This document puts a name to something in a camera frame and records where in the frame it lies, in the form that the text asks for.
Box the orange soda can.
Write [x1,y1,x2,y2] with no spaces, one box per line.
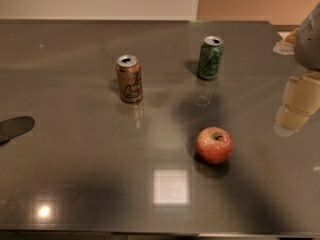
[116,55,143,103]

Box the red apple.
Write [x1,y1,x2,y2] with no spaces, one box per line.
[195,127,233,164]

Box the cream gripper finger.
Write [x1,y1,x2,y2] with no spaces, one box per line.
[273,29,298,55]
[274,71,320,137]

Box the green soda can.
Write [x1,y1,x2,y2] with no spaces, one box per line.
[197,36,224,80]

